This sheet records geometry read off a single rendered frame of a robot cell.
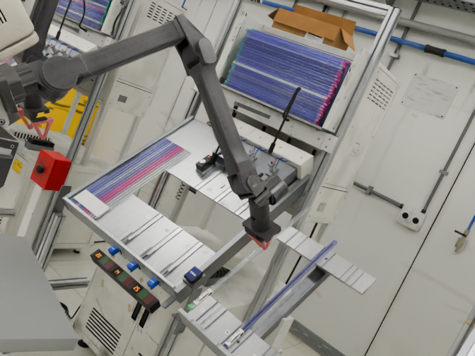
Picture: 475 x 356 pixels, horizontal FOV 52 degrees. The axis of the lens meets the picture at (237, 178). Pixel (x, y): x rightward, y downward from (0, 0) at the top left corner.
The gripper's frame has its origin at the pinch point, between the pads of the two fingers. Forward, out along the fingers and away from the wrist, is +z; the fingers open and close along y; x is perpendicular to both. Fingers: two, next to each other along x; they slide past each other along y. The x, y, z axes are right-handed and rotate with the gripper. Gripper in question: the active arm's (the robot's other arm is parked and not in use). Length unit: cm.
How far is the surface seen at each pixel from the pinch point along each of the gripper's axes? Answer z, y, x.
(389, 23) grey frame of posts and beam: -31, 19, -90
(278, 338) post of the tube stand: 22.3, -14.6, 10.9
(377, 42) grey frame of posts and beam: -25, 20, -85
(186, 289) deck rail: 17.3, 17.4, 20.4
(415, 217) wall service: 116, 20, -144
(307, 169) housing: 13, 23, -47
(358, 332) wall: 181, 20, -90
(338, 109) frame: -9, 19, -61
